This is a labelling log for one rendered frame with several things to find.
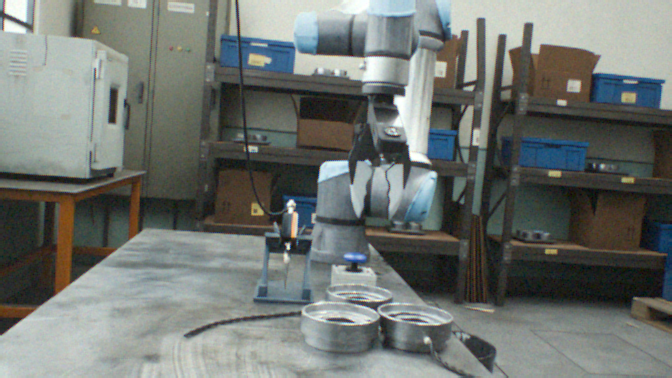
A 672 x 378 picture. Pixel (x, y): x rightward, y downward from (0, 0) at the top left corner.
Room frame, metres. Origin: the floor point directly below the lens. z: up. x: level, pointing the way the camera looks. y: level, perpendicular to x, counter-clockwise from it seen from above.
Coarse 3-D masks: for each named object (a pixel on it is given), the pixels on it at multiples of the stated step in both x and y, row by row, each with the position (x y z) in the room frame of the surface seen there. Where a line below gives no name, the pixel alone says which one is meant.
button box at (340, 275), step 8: (336, 272) 1.09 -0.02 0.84; (344, 272) 1.09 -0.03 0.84; (352, 272) 1.10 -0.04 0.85; (360, 272) 1.10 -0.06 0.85; (368, 272) 1.11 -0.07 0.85; (336, 280) 1.08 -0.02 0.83; (344, 280) 1.08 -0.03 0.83; (352, 280) 1.08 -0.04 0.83; (360, 280) 1.08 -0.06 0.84; (368, 280) 1.08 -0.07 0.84
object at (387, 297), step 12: (336, 288) 1.01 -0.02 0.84; (348, 288) 1.02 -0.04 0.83; (360, 288) 1.02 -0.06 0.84; (372, 288) 1.02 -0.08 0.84; (324, 300) 0.97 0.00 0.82; (336, 300) 0.93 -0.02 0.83; (348, 300) 0.92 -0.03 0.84; (360, 300) 0.92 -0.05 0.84; (372, 300) 0.92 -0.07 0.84; (384, 300) 0.94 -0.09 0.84
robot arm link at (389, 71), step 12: (372, 60) 1.01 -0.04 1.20; (384, 60) 1.00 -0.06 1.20; (396, 60) 1.01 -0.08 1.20; (372, 72) 1.01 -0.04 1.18; (384, 72) 1.00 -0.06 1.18; (396, 72) 1.01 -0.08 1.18; (408, 72) 1.03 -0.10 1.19; (372, 84) 1.02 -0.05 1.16; (384, 84) 1.01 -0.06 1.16; (396, 84) 1.01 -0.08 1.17
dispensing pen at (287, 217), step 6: (288, 204) 1.13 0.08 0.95; (294, 204) 1.13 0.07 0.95; (288, 216) 1.10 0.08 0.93; (288, 222) 1.09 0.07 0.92; (282, 228) 1.08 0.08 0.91; (288, 228) 1.08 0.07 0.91; (282, 234) 1.08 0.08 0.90; (288, 234) 1.08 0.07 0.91; (282, 240) 1.09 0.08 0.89; (288, 240) 1.08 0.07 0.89; (288, 246) 1.08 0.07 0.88; (288, 252) 1.07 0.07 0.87; (288, 258) 1.07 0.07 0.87; (288, 264) 1.07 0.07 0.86
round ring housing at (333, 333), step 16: (320, 304) 0.88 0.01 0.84; (336, 304) 0.89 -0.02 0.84; (352, 304) 0.89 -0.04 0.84; (304, 320) 0.82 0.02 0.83; (320, 320) 0.80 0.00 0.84; (336, 320) 0.86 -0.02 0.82; (352, 320) 0.85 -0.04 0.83; (368, 320) 0.86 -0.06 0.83; (320, 336) 0.80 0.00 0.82; (336, 336) 0.79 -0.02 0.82; (352, 336) 0.79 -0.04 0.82; (368, 336) 0.81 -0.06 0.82; (336, 352) 0.80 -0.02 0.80; (352, 352) 0.80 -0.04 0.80
